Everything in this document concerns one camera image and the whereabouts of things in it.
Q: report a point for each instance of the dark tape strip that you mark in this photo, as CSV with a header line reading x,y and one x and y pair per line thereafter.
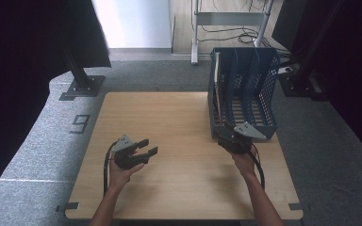
x,y
70,206
297,206

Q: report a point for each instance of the white metal stand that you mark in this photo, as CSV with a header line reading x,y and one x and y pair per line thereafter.
x,y
229,18

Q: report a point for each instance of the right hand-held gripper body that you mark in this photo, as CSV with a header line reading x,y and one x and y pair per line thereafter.
x,y
238,141

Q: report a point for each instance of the person's left hand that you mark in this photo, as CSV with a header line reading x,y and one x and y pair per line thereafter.
x,y
122,175

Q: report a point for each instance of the white power strip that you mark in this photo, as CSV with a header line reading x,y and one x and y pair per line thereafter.
x,y
284,69

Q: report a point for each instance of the purple paperback book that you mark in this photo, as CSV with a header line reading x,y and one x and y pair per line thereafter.
x,y
218,91

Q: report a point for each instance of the person's right hand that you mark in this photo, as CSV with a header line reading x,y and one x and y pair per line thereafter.
x,y
244,164

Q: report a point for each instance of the black metal stand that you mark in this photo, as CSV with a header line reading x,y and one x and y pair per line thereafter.
x,y
295,86
83,86

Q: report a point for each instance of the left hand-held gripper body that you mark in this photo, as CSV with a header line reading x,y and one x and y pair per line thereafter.
x,y
127,155

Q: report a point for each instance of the black curtain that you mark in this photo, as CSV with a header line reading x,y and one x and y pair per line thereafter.
x,y
19,62
358,78

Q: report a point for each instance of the blue plastic file rack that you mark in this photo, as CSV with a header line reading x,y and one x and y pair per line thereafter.
x,y
248,88

